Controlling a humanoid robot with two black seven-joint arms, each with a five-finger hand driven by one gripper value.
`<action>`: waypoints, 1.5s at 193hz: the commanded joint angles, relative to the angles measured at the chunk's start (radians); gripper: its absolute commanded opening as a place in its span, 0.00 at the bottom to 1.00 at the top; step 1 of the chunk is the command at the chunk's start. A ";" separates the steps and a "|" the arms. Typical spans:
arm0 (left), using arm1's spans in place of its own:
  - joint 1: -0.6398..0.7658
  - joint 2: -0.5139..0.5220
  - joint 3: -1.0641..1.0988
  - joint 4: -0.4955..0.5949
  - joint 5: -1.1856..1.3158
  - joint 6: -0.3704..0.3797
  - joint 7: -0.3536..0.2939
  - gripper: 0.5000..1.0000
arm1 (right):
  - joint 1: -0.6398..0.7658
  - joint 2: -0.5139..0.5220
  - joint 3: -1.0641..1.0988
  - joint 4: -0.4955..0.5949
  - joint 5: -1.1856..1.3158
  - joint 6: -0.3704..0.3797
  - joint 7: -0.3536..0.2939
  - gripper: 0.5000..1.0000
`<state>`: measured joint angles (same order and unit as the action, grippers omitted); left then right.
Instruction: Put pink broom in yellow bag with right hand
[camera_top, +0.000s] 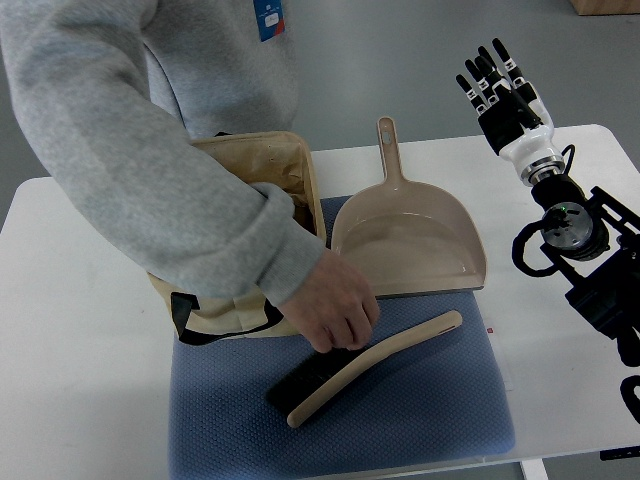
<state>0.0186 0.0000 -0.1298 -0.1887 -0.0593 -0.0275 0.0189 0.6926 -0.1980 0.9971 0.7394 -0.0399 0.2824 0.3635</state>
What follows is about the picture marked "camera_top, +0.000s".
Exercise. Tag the person's bare hand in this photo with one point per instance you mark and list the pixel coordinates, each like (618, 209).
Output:
(334, 307)

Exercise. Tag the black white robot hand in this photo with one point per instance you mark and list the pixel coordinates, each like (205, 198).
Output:
(511, 114)

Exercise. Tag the pink hand broom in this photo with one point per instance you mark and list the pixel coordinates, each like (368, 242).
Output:
(305, 390)

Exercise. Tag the grey sweatshirt forearm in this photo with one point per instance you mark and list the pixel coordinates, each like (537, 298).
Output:
(78, 81)

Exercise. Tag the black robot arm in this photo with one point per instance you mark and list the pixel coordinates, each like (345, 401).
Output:
(594, 243)

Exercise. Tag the yellow fabric bag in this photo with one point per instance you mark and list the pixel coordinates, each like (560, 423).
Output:
(280, 158)

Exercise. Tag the pink plastic dustpan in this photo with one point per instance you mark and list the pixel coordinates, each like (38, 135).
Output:
(408, 237)

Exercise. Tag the cardboard box corner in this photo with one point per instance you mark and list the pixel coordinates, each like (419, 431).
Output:
(605, 7)

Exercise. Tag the blue textured cushion mat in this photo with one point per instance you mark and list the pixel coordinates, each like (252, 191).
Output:
(441, 400)

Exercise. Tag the blue name badge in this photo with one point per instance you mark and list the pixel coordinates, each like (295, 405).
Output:
(269, 18)

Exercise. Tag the grey sweatshirt torso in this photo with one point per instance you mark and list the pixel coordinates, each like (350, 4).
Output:
(208, 68)

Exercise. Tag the black desk control panel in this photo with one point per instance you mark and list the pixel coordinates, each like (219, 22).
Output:
(620, 453)

